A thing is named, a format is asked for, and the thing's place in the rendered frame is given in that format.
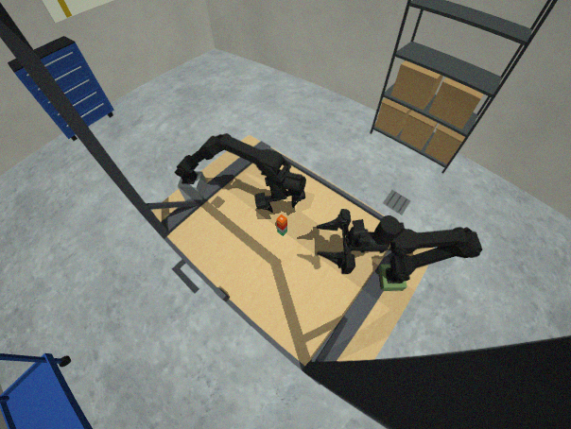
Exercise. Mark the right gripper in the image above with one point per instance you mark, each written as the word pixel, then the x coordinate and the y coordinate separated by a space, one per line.
pixel 343 221

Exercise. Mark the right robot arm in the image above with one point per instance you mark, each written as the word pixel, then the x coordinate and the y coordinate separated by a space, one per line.
pixel 409 240

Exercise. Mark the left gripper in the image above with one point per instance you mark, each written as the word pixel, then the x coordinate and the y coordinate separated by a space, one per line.
pixel 263 202

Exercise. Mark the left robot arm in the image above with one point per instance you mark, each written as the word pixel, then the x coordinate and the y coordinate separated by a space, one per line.
pixel 271 161

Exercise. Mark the orange block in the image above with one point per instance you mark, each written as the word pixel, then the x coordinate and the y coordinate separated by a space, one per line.
pixel 281 220

